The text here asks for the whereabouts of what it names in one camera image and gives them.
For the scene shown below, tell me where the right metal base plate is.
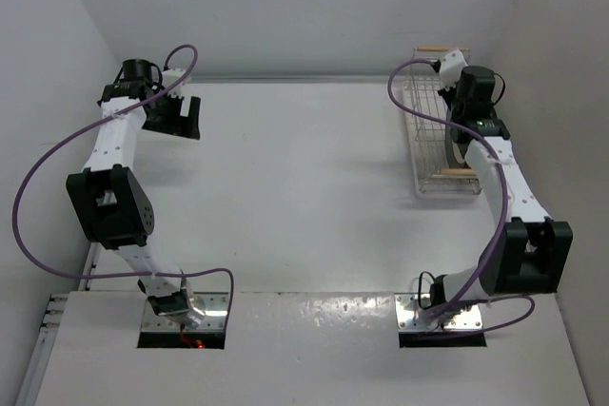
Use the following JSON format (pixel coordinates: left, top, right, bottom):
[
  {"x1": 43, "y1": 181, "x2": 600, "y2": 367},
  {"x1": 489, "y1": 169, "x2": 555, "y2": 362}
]
[{"x1": 394, "y1": 292, "x2": 483, "y2": 335}]

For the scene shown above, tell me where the white wire dish rack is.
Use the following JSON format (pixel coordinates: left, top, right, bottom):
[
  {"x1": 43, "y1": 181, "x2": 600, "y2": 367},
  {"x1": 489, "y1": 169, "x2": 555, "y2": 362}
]
[{"x1": 403, "y1": 46, "x2": 481, "y2": 199}]

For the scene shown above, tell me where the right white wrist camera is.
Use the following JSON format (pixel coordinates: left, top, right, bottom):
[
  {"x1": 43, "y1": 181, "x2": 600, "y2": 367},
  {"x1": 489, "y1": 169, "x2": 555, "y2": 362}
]
[{"x1": 432, "y1": 48, "x2": 467, "y2": 89}]

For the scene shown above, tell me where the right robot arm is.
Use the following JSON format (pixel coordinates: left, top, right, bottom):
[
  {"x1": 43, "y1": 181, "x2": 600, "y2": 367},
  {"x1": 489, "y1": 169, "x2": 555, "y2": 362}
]
[{"x1": 430, "y1": 66, "x2": 573, "y2": 313}]

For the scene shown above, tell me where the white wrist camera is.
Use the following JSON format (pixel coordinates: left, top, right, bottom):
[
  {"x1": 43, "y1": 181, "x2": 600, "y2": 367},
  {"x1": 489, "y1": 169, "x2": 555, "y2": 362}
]
[
  {"x1": 162, "y1": 68, "x2": 190, "y2": 98},
  {"x1": 432, "y1": 48, "x2": 467, "y2": 89}
]

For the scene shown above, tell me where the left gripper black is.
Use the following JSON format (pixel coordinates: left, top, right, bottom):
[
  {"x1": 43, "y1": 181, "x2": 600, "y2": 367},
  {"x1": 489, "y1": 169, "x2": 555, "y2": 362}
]
[{"x1": 143, "y1": 89, "x2": 199, "y2": 139}]

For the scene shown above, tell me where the metal base plate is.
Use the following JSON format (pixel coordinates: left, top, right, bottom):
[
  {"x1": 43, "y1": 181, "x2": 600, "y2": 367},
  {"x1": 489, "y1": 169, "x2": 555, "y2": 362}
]
[
  {"x1": 394, "y1": 292, "x2": 483, "y2": 335},
  {"x1": 141, "y1": 292, "x2": 228, "y2": 333}
]

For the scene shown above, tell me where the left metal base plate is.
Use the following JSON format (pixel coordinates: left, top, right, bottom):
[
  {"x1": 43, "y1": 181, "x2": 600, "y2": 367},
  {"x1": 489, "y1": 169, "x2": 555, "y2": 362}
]
[{"x1": 141, "y1": 292, "x2": 228, "y2": 333}]

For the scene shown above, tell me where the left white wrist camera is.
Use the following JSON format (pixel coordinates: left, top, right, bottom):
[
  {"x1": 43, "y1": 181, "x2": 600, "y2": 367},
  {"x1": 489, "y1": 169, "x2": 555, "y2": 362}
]
[{"x1": 162, "y1": 68, "x2": 190, "y2": 98}]

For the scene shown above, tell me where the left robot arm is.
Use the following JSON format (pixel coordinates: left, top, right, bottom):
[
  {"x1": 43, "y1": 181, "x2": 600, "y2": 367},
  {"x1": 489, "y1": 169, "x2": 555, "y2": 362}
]
[{"x1": 66, "y1": 59, "x2": 206, "y2": 329}]

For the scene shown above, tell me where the grey rimmed beige plate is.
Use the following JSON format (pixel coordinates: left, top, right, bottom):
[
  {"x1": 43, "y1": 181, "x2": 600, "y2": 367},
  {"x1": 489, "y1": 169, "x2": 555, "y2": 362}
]
[{"x1": 444, "y1": 120, "x2": 471, "y2": 169}]

